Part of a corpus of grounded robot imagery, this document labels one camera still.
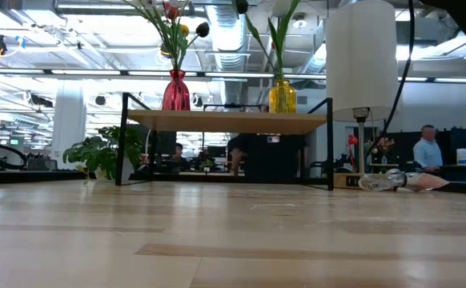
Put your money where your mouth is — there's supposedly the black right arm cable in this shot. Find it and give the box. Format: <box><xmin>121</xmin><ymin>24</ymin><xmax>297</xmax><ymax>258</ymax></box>
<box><xmin>364</xmin><ymin>0</ymin><xmax>416</xmax><ymax>158</ymax></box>

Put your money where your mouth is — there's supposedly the black computer monitor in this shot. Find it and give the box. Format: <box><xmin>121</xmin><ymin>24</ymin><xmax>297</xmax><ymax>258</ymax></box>
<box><xmin>155</xmin><ymin>130</ymin><xmax>177</xmax><ymax>155</ymax></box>

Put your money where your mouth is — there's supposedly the yellow glass vase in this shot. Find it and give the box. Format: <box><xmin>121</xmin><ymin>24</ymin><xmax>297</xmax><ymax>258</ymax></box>
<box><xmin>267</xmin><ymin>78</ymin><xmax>297</xmax><ymax>114</ymax></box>

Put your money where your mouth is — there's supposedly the wooden shelf with black legs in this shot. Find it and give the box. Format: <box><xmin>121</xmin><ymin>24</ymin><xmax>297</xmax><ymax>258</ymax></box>
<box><xmin>114</xmin><ymin>91</ymin><xmax>335</xmax><ymax>192</ymax></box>

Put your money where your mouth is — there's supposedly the white blue artificial tulip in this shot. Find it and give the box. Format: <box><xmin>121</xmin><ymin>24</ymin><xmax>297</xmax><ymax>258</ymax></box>
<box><xmin>271</xmin><ymin>0</ymin><xmax>301</xmax><ymax>81</ymax></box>

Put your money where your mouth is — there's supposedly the clear crumpled plastic wrapper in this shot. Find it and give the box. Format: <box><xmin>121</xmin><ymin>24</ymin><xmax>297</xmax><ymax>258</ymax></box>
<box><xmin>357</xmin><ymin>167</ymin><xmax>451</xmax><ymax>194</ymax></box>

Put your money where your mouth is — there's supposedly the white shade table lamp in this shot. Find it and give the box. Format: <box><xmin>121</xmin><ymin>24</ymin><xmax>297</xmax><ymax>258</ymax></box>
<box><xmin>324</xmin><ymin>0</ymin><xmax>401</xmax><ymax>190</ymax></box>

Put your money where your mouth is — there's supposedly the white blossom artificial spray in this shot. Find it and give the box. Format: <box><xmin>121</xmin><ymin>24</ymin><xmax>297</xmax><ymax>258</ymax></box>
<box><xmin>123</xmin><ymin>0</ymin><xmax>178</xmax><ymax>71</ymax></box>

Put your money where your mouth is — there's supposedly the green leafy sprig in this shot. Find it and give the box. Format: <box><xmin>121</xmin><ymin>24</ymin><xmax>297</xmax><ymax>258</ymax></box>
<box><xmin>62</xmin><ymin>126</ymin><xmax>144</xmax><ymax>181</ymax></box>

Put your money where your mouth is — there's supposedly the pink flower bouquet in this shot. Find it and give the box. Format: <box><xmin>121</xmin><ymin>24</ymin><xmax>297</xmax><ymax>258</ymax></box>
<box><xmin>375</xmin><ymin>136</ymin><xmax>396</xmax><ymax>152</ymax></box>

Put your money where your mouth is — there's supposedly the person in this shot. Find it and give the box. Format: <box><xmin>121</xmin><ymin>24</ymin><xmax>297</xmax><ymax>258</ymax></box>
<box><xmin>227</xmin><ymin>134</ymin><xmax>308</xmax><ymax>179</ymax></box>
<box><xmin>172</xmin><ymin>142</ymin><xmax>188</xmax><ymax>169</ymax></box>
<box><xmin>412</xmin><ymin>124</ymin><xmax>444</xmax><ymax>173</ymax></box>

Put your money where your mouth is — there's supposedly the red glass vase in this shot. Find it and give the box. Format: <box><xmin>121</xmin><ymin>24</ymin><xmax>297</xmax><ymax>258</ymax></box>
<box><xmin>162</xmin><ymin>69</ymin><xmax>193</xmax><ymax>112</ymax></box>

